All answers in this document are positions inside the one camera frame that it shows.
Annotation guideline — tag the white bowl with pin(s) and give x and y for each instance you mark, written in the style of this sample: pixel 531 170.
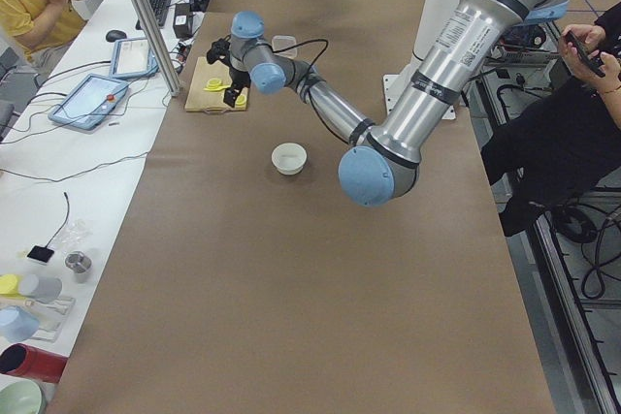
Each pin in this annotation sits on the white bowl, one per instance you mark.
pixel 289 158

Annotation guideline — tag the black smartphone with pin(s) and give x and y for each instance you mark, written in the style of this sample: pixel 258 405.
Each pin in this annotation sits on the black smartphone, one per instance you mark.
pixel 594 64

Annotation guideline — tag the black power adapter box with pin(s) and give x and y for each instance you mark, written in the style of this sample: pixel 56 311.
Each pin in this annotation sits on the black power adapter box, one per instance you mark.
pixel 183 21

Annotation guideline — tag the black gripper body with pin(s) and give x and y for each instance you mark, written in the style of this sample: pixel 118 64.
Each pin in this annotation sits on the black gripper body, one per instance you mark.
pixel 238 79

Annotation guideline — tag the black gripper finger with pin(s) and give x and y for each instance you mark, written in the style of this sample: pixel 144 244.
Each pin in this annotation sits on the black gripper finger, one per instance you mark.
pixel 233 97

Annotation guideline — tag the blue teach pendant near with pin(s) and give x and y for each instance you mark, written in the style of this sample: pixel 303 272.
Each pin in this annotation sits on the blue teach pendant near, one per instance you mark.
pixel 90 102

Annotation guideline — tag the person in black shirt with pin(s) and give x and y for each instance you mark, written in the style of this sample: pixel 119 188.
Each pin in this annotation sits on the person in black shirt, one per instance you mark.
pixel 567 142

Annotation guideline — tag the steel cup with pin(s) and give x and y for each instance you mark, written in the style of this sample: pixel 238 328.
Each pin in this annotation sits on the steel cup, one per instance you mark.
pixel 80 265

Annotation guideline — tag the aluminium frame post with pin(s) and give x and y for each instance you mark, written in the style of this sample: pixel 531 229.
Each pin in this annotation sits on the aluminium frame post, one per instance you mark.
pixel 156 41

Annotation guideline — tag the clear plastic egg box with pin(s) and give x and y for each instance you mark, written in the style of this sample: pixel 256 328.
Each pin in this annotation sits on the clear plastic egg box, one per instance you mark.
pixel 285 46

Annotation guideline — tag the wooden cutting board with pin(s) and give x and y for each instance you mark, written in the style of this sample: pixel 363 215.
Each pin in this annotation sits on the wooden cutting board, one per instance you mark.
pixel 210 102

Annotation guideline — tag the person in yellow shirt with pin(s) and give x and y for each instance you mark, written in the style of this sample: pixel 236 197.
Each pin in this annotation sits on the person in yellow shirt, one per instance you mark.
pixel 43 29

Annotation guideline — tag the grey plastic cup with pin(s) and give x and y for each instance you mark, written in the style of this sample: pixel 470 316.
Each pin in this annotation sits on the grey plastic cup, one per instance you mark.
pixel 40 288

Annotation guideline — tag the pale green bowl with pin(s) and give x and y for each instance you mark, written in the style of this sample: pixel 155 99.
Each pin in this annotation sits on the pale green bowl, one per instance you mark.
pixel 22 397

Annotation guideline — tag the black computer mouse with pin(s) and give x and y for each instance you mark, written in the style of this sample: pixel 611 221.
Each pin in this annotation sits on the black computer mouse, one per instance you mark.
pixel 115 35

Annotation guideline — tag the red cylinder bottle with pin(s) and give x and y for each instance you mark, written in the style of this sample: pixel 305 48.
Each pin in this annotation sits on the red cylinder bottle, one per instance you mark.
pixel 21 360

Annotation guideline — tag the small black square pad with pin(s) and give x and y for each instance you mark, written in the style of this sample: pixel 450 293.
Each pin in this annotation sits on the small black square pad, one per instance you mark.
pixel 40 254

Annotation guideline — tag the blue teach pendant far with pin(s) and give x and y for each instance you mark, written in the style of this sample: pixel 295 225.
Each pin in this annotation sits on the blue teach pendant far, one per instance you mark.
pixel 132 59

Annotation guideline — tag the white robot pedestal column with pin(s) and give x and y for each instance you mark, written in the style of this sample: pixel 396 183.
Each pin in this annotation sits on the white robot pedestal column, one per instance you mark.
pixel 432 31

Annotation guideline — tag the yellow plastic cup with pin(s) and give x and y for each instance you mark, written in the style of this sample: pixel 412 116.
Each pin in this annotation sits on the yellow plastic cup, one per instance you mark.
pixel 9 285

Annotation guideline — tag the lemon slice near knife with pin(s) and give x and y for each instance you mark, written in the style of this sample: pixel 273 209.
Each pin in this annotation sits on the lemon slice near knife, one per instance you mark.
pixel 213 82

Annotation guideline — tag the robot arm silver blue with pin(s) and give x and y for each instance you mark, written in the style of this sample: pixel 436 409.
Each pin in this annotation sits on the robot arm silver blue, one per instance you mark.
pixel 382 161

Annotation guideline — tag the blue teach pendant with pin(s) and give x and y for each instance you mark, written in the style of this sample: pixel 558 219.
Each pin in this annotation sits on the blue teach pendant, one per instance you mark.
pixel 90 102
pixel 132 59

